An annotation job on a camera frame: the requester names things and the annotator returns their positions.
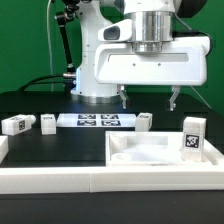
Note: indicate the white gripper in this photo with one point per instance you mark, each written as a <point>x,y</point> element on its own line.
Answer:
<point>181,62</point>

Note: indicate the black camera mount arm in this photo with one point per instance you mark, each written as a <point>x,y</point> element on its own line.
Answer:
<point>62,18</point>

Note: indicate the white square table top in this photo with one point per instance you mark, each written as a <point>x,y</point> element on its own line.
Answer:
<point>130,148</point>

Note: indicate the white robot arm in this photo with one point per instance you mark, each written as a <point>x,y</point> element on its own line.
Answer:
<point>132,42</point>

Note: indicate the white marker base plate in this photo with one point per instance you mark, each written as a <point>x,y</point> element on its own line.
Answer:
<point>96,120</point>

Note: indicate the white U-shaped obstacle fence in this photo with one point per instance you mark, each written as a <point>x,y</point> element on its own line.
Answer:
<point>110,178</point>

